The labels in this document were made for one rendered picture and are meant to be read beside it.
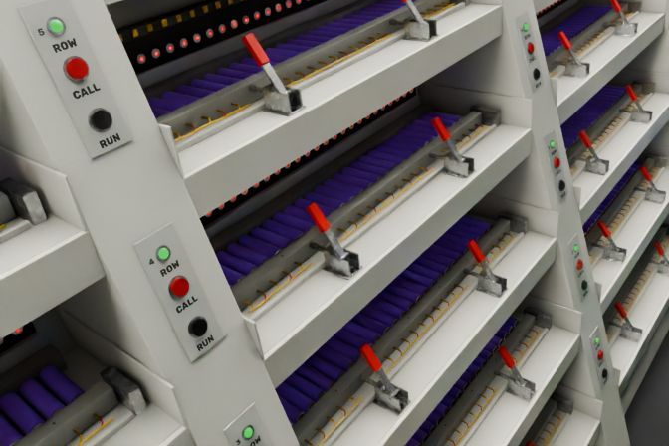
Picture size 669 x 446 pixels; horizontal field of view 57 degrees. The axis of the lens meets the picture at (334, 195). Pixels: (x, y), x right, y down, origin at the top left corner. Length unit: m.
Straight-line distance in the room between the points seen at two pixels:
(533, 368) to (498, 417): 0.12
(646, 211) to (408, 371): 0.88
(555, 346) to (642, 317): 0.43
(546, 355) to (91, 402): 0.79
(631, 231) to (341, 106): 0.95
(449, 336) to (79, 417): 0.51
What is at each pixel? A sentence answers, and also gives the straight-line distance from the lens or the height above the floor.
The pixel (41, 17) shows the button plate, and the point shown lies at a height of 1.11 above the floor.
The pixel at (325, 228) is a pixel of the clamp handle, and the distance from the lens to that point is 0.71.
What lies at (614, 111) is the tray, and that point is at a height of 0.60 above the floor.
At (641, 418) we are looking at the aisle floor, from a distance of 1.58.
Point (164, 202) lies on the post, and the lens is 0.56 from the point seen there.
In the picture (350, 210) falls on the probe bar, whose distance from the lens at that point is 0.80.
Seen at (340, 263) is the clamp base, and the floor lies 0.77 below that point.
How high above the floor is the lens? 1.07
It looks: 18 degrees down
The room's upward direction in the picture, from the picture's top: 20 degrees counter-clockwise
